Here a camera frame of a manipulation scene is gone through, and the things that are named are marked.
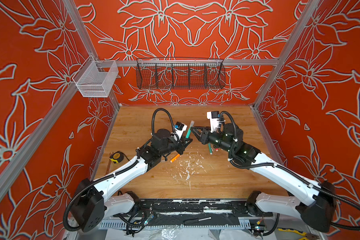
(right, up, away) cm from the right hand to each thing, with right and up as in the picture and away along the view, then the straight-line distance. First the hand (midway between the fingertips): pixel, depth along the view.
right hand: (189, 129), depth 66 cm
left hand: (+1, -5, +7) cm, 9 cm away
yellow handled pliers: (+53, -49, 0) cm, 72 cm away
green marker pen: (0, -1, +2) cm, 2 cm away
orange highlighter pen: (-7, -20, +24) cm, 32 cm away
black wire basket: (-5, +36, +34) cm, 49 cm away
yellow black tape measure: (-42, -19, +22) cm, 51 cm away
